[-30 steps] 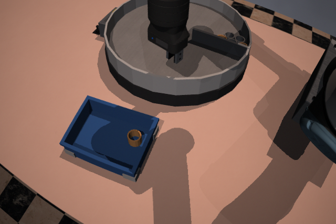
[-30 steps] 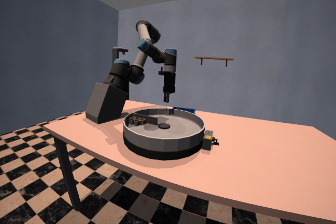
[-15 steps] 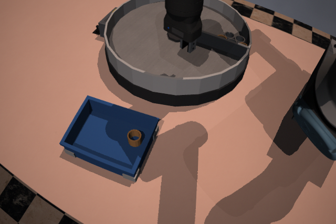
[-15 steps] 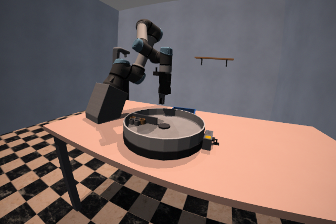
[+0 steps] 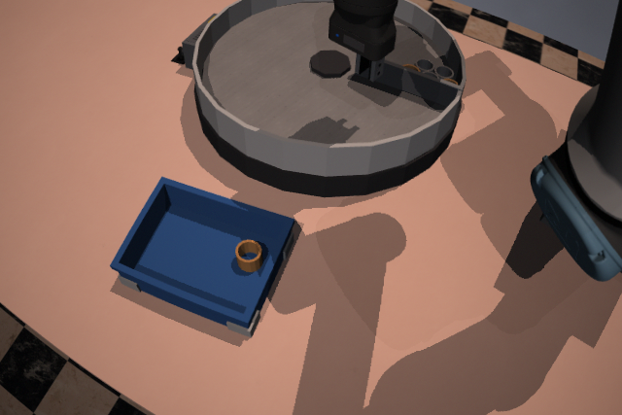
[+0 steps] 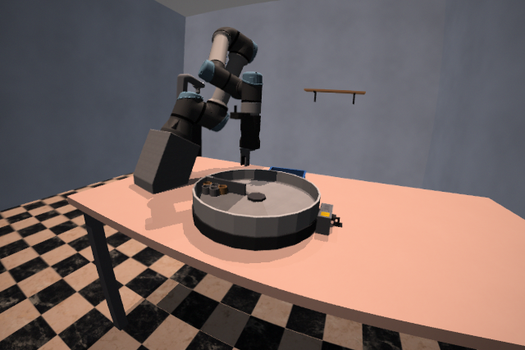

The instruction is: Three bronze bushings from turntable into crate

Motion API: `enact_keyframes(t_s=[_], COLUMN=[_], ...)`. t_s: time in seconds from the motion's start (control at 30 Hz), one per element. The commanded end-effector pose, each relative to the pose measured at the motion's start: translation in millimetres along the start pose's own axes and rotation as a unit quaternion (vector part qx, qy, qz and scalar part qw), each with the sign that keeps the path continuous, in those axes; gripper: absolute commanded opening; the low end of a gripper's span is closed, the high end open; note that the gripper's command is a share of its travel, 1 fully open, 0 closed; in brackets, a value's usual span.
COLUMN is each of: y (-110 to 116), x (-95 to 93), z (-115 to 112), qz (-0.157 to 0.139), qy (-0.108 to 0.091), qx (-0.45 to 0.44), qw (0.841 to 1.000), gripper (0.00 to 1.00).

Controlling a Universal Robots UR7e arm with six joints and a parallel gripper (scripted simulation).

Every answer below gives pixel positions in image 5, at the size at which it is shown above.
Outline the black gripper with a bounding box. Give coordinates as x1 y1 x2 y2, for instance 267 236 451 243
328 0 398 82

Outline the grey round turntable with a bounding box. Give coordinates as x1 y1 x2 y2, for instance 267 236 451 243
171 0 467 197

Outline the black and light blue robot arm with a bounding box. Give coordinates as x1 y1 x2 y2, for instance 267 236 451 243
531 0 622 282

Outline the blue plastic crate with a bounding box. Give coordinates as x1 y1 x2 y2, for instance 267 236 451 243
110 177 294 338

